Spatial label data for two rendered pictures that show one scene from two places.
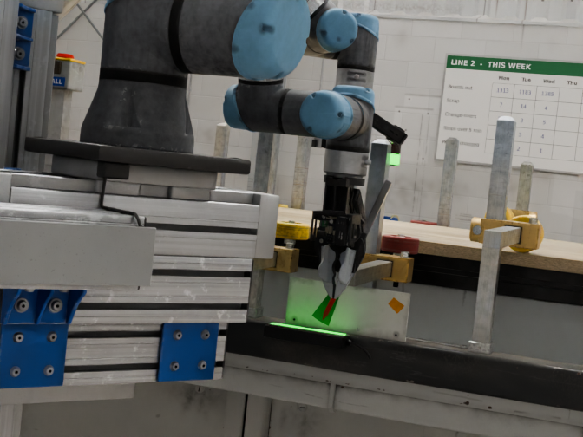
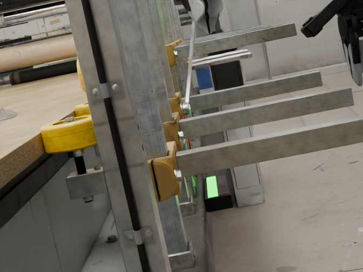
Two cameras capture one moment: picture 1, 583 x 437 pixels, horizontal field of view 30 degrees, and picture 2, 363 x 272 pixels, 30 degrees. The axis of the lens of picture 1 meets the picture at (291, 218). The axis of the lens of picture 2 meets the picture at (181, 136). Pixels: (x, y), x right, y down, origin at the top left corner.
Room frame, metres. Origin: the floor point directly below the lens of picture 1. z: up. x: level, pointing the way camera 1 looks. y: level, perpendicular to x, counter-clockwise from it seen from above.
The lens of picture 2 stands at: (2.60, 1.13, 0.99)
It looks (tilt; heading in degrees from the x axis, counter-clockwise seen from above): 8 degrees down; 255
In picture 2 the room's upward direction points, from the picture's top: 12 degrees counter-clockwise
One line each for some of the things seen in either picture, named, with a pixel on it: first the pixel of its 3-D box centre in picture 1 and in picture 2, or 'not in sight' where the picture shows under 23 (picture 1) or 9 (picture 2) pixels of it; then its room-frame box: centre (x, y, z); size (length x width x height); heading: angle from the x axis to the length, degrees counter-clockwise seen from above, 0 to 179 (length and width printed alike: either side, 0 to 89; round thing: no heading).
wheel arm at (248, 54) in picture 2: not in sight; (205, 63); (1.61, -1.84, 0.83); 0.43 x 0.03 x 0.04; 162
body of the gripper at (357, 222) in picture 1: (339, 211); (358, 8); (1.86, -0.08, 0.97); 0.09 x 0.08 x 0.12; 162
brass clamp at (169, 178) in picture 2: not in sight; (159, 171); (2.41, 0.28, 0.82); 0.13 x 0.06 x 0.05; 72
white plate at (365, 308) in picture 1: (346, 309); (190, 157); (2.25, -0.13, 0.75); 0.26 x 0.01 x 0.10; 72
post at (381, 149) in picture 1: (369, 254); (167, 100); (2.26, -0.17, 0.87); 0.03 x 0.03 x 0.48; 72
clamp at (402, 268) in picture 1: (379, 265); (168, 109); (2.26, -0.19, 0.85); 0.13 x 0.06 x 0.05; 72
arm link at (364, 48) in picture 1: (357, 42); not in sight; (2.17, -0.09, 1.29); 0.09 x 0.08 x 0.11; 107
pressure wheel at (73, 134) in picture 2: not in sight; (79, 160); (2.50, 0.24, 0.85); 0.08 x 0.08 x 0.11
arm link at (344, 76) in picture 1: (354, 82); not in sight; (2.16, -0.10, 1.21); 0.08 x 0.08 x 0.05
